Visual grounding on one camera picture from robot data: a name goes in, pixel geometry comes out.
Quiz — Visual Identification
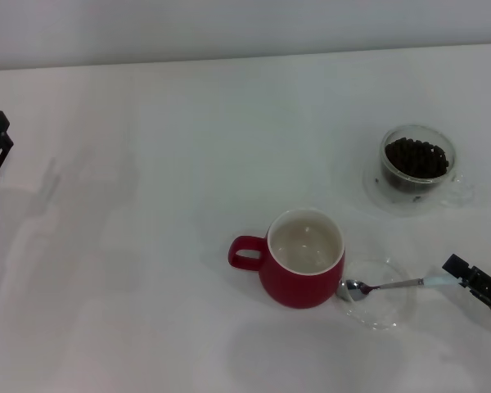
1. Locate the red ceramic mug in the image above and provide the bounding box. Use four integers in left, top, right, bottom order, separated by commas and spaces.
227, 208, 347, 310

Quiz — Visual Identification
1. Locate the light blue handled metal spoon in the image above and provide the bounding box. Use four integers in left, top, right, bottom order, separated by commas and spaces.
336, 275, 462, 303

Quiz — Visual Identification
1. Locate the coffee bean pile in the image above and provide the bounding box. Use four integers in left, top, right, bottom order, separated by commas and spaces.
384, 138, 450, 180

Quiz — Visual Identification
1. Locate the clear glass saucer with crumbs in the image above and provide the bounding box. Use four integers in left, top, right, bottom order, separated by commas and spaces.
362, 157, 478, 216

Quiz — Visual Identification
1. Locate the clear empty glass saucer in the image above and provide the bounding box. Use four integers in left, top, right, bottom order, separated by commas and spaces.
336, 256, 417, 332

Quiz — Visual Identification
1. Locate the clear glass cup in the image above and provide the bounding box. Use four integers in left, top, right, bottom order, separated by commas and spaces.
379, 124, 475, 206

